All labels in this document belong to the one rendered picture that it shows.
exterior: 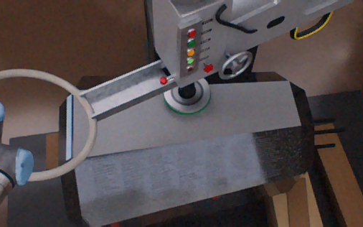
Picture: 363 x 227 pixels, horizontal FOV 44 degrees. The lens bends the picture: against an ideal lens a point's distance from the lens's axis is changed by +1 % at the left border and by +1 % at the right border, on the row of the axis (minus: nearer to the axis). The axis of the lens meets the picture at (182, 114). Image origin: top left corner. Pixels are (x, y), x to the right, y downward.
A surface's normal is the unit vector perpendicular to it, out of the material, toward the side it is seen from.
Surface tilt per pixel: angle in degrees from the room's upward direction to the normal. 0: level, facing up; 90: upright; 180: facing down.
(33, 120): 0
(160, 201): 45
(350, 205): 0
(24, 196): 0
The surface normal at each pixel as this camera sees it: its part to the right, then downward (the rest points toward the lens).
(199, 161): 0.13, 0.27
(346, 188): 0.01, -0.48
